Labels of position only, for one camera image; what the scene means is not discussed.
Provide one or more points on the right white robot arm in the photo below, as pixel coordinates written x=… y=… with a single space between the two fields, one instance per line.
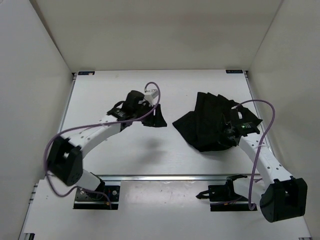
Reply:
x=278 y=195

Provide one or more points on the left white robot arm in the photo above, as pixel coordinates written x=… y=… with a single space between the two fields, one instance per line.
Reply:
x=65 y=159

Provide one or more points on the left blue table label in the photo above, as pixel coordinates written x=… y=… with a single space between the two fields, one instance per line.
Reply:
x=86 y=73

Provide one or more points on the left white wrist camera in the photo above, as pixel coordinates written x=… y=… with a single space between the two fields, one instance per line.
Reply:
x=151 y=95

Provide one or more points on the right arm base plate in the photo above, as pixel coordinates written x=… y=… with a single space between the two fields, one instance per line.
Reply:
x=222 y=200

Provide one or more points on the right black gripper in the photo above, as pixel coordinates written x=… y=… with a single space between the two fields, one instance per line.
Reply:
x=223 y=141

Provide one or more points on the blue table label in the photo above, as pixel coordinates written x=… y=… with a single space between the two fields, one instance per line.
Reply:
x=86 y=73
x=234 y=71

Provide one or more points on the right blue table label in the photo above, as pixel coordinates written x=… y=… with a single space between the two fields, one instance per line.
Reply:
x=234 y=71

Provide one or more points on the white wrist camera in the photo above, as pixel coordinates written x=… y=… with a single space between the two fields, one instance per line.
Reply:
x=235 y=109
x=151 y=95

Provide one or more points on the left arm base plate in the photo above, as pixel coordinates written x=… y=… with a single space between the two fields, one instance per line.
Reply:
x=88 y=201

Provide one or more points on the front aluminium rail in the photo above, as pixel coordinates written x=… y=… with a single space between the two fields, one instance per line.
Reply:
x=165 y=178

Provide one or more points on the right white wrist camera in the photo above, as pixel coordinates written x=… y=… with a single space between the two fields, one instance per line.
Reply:
x=235 y=109

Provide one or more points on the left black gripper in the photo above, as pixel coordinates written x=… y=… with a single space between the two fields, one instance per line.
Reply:
x=156 y=119

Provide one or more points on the black pleated skirt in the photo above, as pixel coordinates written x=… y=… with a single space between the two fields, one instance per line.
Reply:
x=204 y=127

